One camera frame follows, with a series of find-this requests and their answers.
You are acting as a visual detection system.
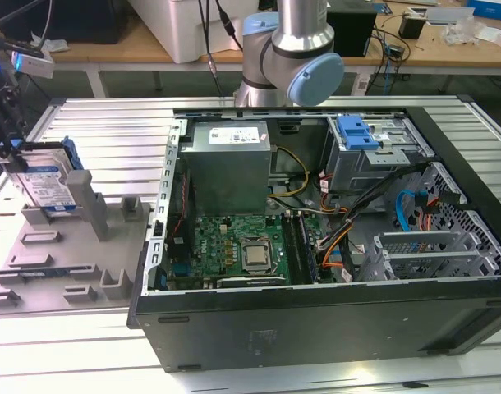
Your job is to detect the hard disk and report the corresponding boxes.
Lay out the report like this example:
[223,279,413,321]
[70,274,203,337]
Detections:
[3,137,85,222]

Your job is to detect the blue data wire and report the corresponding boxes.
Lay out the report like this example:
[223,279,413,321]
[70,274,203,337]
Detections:
[393,190,425,236]

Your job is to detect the multicoloured power wire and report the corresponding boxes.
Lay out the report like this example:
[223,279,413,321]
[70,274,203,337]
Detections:
[421,189,468,233]

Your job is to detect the metal disk bay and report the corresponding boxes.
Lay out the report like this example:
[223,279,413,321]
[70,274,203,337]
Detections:
[363,229,500,282]

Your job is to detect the white crumpled paper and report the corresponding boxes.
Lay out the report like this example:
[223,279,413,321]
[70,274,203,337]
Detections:
[30,33,71,55]

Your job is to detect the large black box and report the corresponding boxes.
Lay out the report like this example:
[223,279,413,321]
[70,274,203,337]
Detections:
[0,0,128,45]

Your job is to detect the wooden desk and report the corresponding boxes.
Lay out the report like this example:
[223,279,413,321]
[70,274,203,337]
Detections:
[340,0,501,95]
[0,11,246,99]

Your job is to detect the grey parts rack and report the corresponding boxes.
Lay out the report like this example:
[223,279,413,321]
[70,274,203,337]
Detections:
[0,170,154,311]

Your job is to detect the large white box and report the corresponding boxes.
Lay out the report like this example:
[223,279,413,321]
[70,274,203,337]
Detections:
[129,0,246,65]

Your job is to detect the black case fan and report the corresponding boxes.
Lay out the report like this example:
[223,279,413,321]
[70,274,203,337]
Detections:
[170,167,195,259]

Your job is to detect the grey power supply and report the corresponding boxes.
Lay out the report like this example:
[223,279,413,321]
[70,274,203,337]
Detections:
[179,121,273,217]

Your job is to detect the green motherboard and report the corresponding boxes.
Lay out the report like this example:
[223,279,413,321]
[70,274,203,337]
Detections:
[170,213,329,288]

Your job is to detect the silver CPU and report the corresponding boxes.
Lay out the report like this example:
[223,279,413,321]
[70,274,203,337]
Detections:
[245,245,269,266]

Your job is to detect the CPU socket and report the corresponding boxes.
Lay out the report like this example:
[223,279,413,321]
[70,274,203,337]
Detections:
[237,236,276,275]

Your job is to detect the black graphics card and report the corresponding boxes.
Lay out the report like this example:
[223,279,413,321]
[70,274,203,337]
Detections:
[215,275,289,288]

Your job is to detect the RAM stick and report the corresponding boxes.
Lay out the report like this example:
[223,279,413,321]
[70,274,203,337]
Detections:
[295,213,319,284]

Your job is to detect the black PC case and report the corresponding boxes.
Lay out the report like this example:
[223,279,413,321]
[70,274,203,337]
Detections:
[126,104,501,373]

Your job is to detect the black computer tower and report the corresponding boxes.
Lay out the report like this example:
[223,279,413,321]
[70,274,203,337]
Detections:
[327,10,378,58]

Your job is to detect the metal optical drive cage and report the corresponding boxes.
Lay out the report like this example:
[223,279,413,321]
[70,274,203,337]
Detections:
[322,114,436,194]

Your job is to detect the small black box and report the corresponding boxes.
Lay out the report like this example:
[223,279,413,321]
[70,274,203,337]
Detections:
[399,12,426,40]

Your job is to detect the clear plastic bags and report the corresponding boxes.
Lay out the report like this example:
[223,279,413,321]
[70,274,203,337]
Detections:
[441,18,488,46]

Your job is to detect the blue cardboard box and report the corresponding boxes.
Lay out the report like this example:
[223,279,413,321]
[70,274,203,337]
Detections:
[467,0,501,17]

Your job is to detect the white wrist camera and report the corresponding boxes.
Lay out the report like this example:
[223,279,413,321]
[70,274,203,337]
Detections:
[11,51,55,80]

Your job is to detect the camera cable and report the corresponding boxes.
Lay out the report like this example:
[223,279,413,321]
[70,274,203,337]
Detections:
[28,0,57,54]

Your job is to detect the black hanging cable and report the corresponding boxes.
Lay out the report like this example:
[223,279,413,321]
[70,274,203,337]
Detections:
[197,0,246,99]

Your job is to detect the yellow and black wires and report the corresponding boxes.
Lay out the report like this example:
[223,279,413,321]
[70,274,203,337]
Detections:
[269,146,311,203]

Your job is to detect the black wire bundle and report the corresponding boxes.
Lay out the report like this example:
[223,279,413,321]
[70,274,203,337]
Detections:
[338,163,434,284]

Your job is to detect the blue hanging cable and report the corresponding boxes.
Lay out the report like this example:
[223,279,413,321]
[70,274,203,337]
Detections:
[382,40,395,96]

